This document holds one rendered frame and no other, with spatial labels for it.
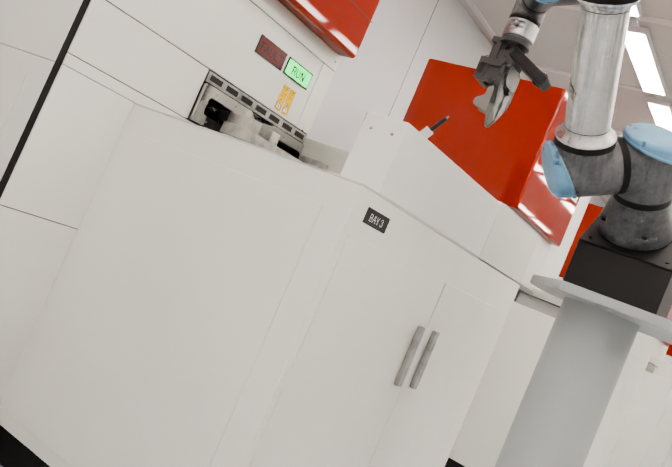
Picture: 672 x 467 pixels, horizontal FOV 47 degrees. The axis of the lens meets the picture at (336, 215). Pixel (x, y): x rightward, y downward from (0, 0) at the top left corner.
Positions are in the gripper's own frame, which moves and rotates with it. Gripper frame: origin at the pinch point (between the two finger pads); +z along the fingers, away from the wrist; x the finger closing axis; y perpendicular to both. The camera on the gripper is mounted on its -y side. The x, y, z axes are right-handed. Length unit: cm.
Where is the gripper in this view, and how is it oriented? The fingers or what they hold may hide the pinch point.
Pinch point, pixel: (491, 122)
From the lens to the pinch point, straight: 180.4
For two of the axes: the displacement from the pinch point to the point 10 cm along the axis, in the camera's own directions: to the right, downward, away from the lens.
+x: -4.9, -2.6, -8.4
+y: -7.8, -3.1, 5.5
